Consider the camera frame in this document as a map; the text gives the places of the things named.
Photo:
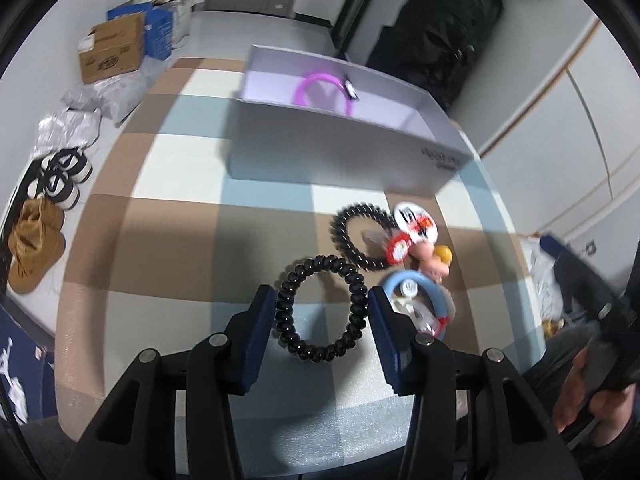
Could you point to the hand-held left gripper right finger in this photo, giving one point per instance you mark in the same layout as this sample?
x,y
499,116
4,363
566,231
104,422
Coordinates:
x,y
386,345

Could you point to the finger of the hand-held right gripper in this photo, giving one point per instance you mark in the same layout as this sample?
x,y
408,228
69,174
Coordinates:
x,y
575,270

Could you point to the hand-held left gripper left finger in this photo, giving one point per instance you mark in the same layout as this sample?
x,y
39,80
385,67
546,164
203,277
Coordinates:
x,y
255,345

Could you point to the pink pig figure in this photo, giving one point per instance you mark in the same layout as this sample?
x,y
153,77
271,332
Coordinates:
x,y
430,260

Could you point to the red round badge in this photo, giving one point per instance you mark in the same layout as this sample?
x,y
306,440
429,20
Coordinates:
x,y
397,249

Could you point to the white round badge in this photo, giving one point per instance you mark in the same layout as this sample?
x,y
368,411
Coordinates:
x,y
411,217

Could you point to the grey cardboard box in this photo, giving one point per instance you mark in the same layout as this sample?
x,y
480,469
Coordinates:
x,y
325,152

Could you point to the person's right hand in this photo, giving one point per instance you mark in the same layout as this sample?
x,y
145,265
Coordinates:
x,y
582,400

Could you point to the crumpled plastic bag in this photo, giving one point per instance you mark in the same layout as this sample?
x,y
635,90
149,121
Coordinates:
x,y
545,280

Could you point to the person's grey trousers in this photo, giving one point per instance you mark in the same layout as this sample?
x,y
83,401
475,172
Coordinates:
x,y
552,357

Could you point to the white wardrobe with wood trim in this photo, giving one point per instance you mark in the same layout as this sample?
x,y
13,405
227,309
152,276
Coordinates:
x,y
575,135

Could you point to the checkered tablecloth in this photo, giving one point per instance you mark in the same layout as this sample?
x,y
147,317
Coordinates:
x,y
150,240

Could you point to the navy printed mat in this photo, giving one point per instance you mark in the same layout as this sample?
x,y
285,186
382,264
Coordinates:
x,y
20,360

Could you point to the brown suede boot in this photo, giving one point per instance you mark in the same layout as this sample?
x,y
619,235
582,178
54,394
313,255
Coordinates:
x,y
37,220
30,270

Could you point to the black and white sneaker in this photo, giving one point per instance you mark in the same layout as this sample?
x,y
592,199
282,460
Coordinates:
x,y
62,192
65,162

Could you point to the black cartoon charm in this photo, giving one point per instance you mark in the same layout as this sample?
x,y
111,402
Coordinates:
x,y
351,91

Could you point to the black backpack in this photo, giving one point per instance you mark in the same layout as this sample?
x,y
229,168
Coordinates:
x,y
440,35

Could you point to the clear plastic package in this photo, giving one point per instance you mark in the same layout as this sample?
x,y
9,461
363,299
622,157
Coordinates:
x,y
120,92

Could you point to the silver plastic package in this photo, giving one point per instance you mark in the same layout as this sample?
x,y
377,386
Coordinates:
x,y
65,130

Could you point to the blue cardboard box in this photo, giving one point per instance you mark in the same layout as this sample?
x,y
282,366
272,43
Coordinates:
x,y
160,35

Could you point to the brown cardboard box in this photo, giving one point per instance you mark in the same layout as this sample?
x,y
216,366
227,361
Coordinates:
x,y
110,52

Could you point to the white plastic bag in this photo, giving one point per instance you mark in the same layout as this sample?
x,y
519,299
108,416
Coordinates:
x,y
181,25

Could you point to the black coat rack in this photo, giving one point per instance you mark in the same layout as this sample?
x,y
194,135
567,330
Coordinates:
x,y
350,10

